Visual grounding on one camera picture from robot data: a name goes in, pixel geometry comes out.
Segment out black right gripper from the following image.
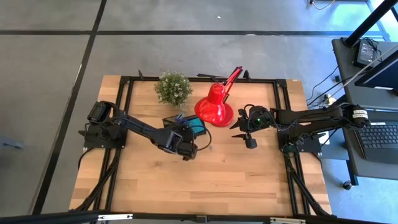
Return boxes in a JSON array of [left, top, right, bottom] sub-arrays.
[[229, 105, 277, 139]]

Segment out teal sticky note pad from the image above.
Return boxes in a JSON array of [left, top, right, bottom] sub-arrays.
[[187, 116, 207, 136]]

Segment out black mesh desk organizer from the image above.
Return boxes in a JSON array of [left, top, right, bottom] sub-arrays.
[[161, 113, 208, 138]]

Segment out grey office desk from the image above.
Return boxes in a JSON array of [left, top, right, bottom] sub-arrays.
[[338, 108, 398, 182], [331, 37, 398, 112]]

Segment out red desk lamp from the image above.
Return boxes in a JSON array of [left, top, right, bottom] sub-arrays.
[[193, 65, 244, 128]]

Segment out green potted plant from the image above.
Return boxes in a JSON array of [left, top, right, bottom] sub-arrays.
[[154, 70, 193, 108]]

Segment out white paper sheet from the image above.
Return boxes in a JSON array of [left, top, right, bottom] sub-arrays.
[[316, 122, 331, 146]]

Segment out yellow power plug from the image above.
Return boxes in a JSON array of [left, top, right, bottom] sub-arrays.
[[322, 94, 337, 106]]

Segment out black keyboard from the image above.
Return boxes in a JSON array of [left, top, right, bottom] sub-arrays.
[[354, 121, 398, 166]]

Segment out black power adapter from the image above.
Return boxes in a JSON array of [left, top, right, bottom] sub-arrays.
[[353, 39, 379, 68]]

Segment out black desk monitor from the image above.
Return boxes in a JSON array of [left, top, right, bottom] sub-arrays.
[[354, 48, 398, 96]]

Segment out black diagonal pole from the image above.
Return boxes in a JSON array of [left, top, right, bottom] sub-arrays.
[[341, 0, 398, 48]]

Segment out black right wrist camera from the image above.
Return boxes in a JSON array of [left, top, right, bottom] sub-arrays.
[[244, 138, 259, 150]]

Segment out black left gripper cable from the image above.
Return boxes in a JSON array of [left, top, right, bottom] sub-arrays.
[[196, 126, 213, 152]]

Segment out black aluminium table frame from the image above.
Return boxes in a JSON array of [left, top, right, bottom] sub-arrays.
[[70, 70, 333, 218]]

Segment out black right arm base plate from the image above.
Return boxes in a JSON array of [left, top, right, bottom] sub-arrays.
[[277, 129, 323, 154]]

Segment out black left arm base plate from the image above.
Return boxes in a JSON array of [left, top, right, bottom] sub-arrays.
[[83, 123, 129, 150]]

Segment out black rig rail silver brackets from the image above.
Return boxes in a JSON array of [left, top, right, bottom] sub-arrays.
[[0, 210, 398, 224]]

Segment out grey floor bracket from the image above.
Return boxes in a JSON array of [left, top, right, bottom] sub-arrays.
[[0, 136, 25, 151]]

